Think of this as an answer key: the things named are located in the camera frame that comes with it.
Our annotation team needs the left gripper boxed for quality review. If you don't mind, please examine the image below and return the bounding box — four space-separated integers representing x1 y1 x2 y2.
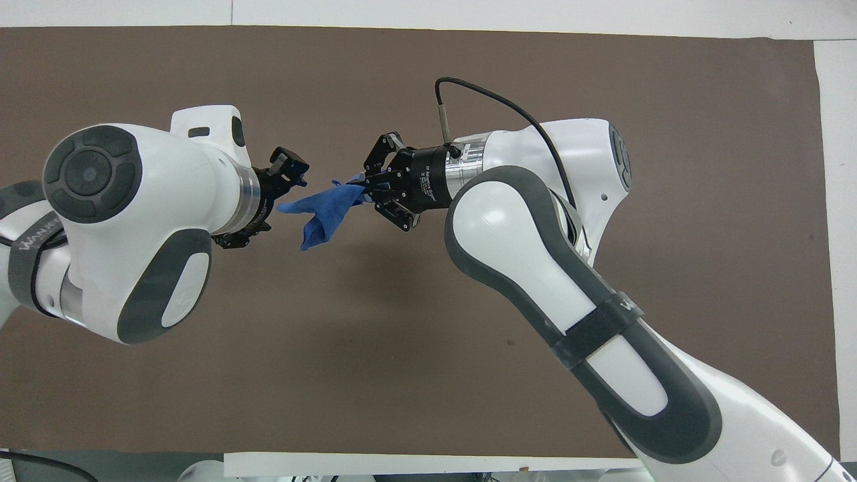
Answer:
212 147 311 250

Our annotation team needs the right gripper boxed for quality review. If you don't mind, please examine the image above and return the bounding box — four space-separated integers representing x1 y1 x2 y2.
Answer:
347 132 464 233

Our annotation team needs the blue towel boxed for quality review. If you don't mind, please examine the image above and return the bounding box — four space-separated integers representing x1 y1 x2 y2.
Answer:
277 179 370 252

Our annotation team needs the black cable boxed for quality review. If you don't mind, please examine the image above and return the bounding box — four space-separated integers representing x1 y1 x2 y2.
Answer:
0 449 99 482
435 77 577 210

